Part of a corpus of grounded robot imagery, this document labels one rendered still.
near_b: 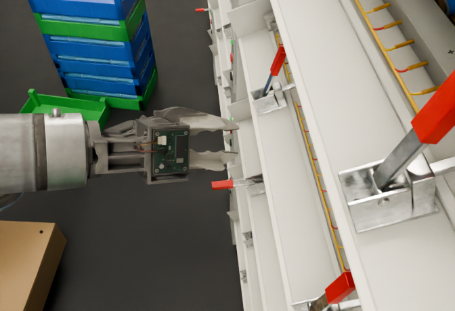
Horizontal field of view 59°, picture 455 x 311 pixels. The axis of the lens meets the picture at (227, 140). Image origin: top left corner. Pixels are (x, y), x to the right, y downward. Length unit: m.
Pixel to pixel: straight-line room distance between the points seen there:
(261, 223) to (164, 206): 0.70
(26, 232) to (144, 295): 0.35
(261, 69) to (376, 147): 0.36
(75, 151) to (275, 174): 0.22
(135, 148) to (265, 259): 0.26
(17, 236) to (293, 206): 0.89
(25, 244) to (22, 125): 0.72
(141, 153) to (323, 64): 0.27
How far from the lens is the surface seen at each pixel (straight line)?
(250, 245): 0.85
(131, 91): 1.53
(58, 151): 0.47
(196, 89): 1.65
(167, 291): 1.20
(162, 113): 0.55
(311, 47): 0.31
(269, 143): 0.49
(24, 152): 0.47
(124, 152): 0.49
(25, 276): 1.14
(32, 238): 1.18
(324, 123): 0.26
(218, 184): 0.66
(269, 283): 0.61
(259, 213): 0.66
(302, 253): 0.42
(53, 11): 1.43
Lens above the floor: 1.12
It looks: 50 degrees down
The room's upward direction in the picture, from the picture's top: straight up
